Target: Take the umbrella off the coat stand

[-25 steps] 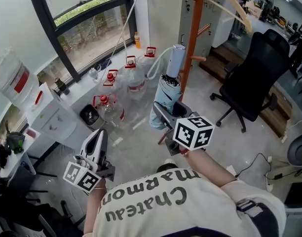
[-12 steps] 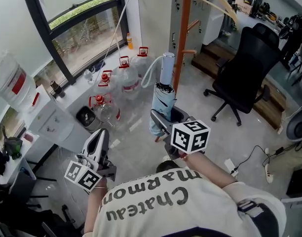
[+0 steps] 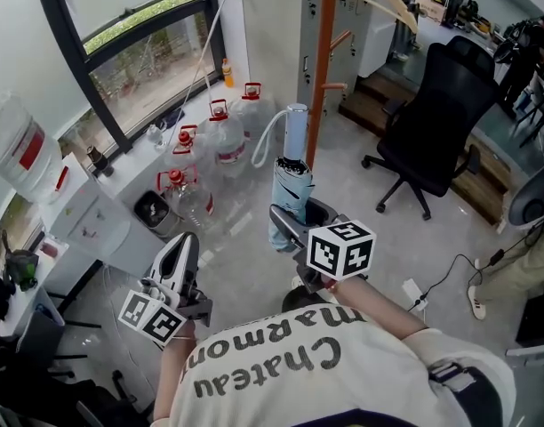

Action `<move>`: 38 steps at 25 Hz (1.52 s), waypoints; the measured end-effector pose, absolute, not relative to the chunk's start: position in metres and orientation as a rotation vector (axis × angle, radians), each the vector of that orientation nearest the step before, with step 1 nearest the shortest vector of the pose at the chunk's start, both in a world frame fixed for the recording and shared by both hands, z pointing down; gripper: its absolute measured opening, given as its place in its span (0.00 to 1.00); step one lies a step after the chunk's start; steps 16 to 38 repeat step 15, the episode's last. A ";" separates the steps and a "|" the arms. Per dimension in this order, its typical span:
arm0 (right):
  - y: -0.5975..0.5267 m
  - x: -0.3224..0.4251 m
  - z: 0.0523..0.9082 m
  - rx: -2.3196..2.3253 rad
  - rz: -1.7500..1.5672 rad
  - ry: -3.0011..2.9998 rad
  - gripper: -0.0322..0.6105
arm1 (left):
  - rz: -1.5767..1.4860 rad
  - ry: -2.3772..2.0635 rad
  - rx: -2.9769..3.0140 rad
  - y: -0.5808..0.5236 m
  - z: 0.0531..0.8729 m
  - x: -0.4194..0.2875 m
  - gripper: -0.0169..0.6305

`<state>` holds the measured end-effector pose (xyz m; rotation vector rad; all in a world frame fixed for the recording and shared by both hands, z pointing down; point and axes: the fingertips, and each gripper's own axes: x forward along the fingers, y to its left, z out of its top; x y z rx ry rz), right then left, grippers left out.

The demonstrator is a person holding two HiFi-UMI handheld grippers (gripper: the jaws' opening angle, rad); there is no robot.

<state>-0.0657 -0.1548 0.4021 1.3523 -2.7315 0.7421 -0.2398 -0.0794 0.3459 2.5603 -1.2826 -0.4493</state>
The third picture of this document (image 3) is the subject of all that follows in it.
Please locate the black framed window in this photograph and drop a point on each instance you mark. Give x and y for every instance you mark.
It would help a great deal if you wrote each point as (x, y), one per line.
(134, 56)

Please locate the cardboard box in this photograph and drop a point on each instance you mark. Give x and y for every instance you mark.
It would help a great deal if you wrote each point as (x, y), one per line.
(432, 8)

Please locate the orange drink bottle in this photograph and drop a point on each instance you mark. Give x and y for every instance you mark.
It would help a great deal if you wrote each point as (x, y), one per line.
(228, 74)

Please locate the wooden step platform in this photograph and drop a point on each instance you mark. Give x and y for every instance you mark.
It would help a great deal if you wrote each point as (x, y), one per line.
(481, 180)

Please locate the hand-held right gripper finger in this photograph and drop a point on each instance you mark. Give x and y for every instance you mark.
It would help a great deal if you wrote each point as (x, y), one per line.
(284, 223)
(327, 211)

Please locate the white box machine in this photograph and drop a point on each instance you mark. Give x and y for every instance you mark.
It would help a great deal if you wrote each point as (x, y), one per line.
(383, 34)

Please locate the black mesh office chair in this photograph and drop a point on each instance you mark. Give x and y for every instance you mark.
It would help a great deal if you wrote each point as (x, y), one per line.
(441, 118)

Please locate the grey metal locker cabinet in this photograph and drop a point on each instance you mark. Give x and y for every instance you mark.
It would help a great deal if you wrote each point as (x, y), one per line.
(338, 47)

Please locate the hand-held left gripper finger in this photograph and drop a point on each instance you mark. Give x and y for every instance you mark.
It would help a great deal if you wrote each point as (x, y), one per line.
(165, 260)
(189, 260)

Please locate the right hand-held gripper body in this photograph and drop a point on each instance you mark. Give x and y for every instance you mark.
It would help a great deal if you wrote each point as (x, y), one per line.
(341, 249)

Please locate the person's left forearm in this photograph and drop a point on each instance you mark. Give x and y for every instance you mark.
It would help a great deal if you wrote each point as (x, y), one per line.
(174, 372)

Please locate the black and green tool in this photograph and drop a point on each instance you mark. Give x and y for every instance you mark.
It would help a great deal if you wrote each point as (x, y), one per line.
(22, 267)

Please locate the person's right forearm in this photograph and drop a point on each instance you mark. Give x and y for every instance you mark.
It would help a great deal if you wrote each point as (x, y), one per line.
(378, 309)

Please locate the black standing fan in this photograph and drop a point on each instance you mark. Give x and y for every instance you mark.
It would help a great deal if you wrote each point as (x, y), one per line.
(455, 2)

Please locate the white water dispenser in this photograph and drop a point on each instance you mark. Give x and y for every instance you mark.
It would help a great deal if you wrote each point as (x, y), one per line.
(94, 220)

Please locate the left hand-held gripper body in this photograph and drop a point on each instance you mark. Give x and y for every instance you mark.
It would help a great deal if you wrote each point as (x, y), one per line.
(165, 309)

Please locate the orange wooden coat stand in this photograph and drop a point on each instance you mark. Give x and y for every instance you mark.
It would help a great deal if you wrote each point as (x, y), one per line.
(320, 74)

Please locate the light blue umbrella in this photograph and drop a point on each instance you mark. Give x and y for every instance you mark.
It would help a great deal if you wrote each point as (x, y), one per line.
(289, 180)

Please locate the grey metal trash bin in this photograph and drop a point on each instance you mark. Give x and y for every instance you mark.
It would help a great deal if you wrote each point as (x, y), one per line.
(154, 214)

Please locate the clear water jug pink label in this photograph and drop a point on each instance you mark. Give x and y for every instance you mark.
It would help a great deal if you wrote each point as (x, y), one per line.
(229, 140)

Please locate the clear water jug red cap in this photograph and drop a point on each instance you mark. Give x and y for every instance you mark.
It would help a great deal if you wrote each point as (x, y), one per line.
(189, 198)
(258, 114)
(192, 154)

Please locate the person's black shoe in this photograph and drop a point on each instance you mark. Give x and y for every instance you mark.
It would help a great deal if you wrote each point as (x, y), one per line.
(301, 301)

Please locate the grey round device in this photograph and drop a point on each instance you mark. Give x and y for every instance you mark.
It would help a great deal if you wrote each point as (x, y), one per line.
(532, 198)

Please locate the person's white printed shirt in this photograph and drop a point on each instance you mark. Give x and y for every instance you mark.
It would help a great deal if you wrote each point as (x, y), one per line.
(325, 372)

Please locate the black swivel chair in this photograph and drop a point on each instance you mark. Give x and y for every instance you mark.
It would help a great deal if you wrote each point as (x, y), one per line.
(54, 394)

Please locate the white power strip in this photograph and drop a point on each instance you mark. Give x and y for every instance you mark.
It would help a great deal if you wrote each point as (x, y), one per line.
(415, 294)

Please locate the large dispenser water bottle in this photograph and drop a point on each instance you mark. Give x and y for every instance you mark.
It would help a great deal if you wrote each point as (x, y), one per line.
(25, 149)

